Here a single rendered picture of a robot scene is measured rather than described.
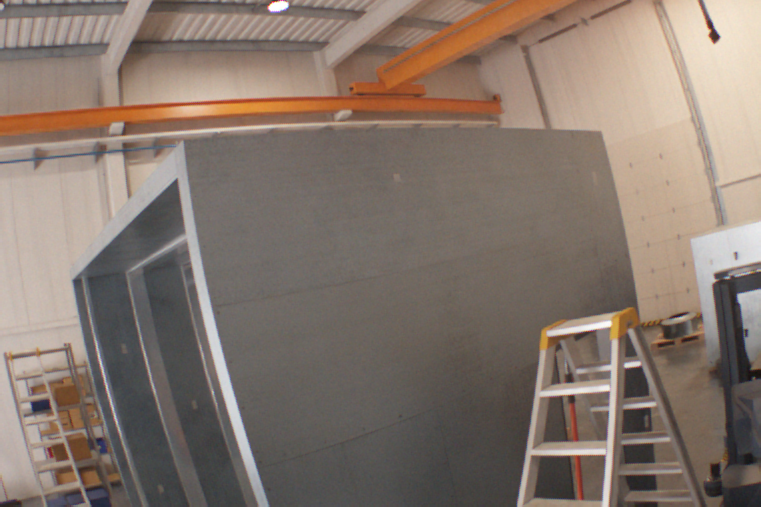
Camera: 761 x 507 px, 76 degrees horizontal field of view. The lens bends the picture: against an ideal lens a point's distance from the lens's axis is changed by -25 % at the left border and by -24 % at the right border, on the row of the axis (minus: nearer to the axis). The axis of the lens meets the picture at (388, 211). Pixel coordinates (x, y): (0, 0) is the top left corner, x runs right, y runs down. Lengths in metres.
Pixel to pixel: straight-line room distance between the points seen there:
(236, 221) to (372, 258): 0.55
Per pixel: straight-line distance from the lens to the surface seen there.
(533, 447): 2.23
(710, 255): 8.83
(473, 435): 2.58
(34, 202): 10.55
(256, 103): 11.84
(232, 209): 2.02
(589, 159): 3.56
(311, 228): 2.15
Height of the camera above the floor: 2.64
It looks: 6 degrees up
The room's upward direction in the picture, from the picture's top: 12 degrees counter-clockwise
